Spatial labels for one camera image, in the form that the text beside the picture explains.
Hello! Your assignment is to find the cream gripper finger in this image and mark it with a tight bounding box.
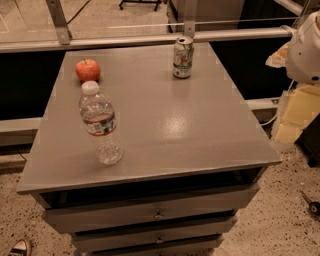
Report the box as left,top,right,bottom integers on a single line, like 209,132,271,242
274,85,320,144
265,43,289,68

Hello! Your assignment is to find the green white 7up can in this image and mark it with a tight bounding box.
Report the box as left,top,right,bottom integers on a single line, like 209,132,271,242
173,36,194,79

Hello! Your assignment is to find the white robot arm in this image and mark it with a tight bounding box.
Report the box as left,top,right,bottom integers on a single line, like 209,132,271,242
265,11,320,144

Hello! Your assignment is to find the clear plastic water bottle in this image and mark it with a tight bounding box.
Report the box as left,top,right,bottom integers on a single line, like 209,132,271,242
79,81,123,165

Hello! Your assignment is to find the black tool on floor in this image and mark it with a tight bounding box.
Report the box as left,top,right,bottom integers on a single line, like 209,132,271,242
301,191,320,216

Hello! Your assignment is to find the grey drawer cabinet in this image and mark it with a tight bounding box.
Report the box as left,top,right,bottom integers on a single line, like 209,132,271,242
16,42,283,256

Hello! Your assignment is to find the black chair base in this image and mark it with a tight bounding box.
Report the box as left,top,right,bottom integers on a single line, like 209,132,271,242
119,0,162,11

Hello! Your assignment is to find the bottom grey drawer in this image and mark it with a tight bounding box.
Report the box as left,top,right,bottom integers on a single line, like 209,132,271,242
90,235,223,256

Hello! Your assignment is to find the grey drawer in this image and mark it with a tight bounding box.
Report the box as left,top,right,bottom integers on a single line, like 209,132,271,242
43,183,259,233
90,235,223,256
72,213,237,252

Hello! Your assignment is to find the red apple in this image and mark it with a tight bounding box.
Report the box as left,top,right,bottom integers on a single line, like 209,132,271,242
75,59,101,82

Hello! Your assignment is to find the middle grey drawer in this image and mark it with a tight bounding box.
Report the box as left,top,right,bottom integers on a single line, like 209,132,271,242
72,213,237,252

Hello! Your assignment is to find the top grey drawer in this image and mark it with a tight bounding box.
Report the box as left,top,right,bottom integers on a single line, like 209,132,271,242
43,183,259,233

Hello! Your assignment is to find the sneaker shoe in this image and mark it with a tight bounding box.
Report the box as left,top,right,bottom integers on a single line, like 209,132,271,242
7,239,31,256

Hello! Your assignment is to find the white cable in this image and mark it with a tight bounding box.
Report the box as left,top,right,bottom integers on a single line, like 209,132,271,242
259,79,296,128

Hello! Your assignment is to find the metal railing frame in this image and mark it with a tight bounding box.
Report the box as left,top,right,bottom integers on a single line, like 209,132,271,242
0,0,320,54

